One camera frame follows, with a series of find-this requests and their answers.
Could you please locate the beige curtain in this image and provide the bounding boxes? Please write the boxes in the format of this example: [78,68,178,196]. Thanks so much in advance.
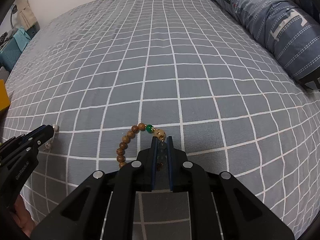
[16,0,37,30]

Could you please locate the teal suitcase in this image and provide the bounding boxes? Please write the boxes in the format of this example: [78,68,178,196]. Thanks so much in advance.
[1,27,31,72]

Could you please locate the grey white grid bedsheet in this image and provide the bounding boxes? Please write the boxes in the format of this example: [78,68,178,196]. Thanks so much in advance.
[1,0,319,237]

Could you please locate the person's left hand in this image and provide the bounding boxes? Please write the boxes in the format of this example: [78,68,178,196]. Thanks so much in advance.
[10,194,36,237]

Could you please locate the brown wooden bead bracelet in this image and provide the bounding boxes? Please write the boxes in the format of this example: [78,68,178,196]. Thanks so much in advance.
[116,122,168,172]

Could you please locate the white yellow blue cardboard box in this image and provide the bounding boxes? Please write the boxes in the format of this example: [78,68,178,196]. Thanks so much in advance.
[0,80,10,114]

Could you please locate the white pearl earrings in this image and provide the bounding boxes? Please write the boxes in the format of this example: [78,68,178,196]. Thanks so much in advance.
[43,124,60,152]

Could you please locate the blue patterned folded quilt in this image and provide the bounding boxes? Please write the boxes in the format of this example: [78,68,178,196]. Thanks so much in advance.
[215,0,319,90]

